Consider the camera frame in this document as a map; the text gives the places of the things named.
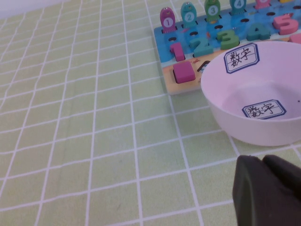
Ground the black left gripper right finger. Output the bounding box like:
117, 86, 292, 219
262, 154, 301, 201

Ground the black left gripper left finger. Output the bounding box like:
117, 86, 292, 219
232, 154, 301, 226

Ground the pink plastic bowl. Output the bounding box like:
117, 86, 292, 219
200, 41, 301, 147

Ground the magenta rectangle shape piece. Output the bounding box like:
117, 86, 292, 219
173, 61, 197, 84

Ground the teal number four piece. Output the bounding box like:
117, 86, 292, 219
246, 24, 271, 42

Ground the green number three piece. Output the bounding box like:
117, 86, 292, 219
216, 29, 241, 50

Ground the pink number five piece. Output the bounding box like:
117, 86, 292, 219
272, 14, 300, 35

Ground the teal number two piece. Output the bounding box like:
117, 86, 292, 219
189, 37, 214, 57

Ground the magenta number one piece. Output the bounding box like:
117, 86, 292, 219
169, 42, 186, 63

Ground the pink fish piece five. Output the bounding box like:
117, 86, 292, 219
255, 0, 271, 10

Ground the blue fish piece four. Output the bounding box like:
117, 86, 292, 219
229, 0, 246, 16

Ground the blue wooden puzzle board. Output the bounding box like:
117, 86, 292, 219
153, 0, 301, 95

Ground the green fish piece three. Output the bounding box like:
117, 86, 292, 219
204, 0, 221, 23

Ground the teal fish piece two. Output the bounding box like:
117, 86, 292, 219
180, 1, 198, 29

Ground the magenta fish piece one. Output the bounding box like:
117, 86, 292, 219
159, 7, 177, 34

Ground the green checkered tablecloth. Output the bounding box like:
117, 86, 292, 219
0, 0, 301, 226

